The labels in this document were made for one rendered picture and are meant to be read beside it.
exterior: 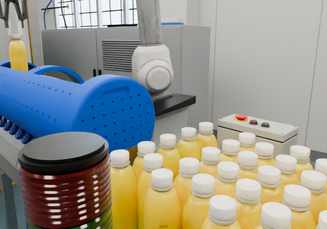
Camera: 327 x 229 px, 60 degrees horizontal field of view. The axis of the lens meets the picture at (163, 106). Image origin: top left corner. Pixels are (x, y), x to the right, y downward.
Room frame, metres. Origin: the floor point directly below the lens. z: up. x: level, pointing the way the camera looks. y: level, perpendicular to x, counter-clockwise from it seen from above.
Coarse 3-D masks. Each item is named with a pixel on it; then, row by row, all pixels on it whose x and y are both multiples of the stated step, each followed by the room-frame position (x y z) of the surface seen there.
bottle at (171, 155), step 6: (174, 144) 0.64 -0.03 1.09; (162, 150) 0.63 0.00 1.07; (168, 150) 0.63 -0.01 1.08; (174, 150) 0.63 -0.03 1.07; (168, 156) 0.62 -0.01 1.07; (174, 156) 0.62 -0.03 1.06; (180, 156) 0.64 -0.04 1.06; (168, 162) 0.62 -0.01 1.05; (174, 162) 0.62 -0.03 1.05; (168, 168) 0.61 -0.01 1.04; (174, 168) 0.62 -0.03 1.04; (174, 174) 0.62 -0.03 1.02
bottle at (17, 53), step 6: (12, 42) 1.28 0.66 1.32; (18, 42) 1.28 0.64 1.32; (12, 48) 1.27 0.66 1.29; (18, 48) 1.27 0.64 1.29; (24, 48) 1.30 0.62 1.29; (12, 54) 1.27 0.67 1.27; (18, 54) 1.27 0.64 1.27; (24, 54) 1.29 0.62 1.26; (12, 60) 1.27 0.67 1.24; (18, 60) 1.27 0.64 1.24; (24, 60) 1.29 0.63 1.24; (12, 66) 1.27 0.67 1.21; (18, 66) 1.27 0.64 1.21; (24, 66) 1.28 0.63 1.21
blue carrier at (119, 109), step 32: (0, 64) 1.31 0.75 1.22; (32, 64) 1.39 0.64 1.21; (0, 96) 1.08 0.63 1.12; (32, 96) 0.88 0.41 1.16; (64, 96) 0.75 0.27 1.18; (96, 96) 0.72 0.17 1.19; (128, 96) 0.79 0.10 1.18; (32, 128) 0.87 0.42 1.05; (64, 128) 0.69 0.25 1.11; (96, 128) 0.71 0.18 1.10; (128, 128) 0.79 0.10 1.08
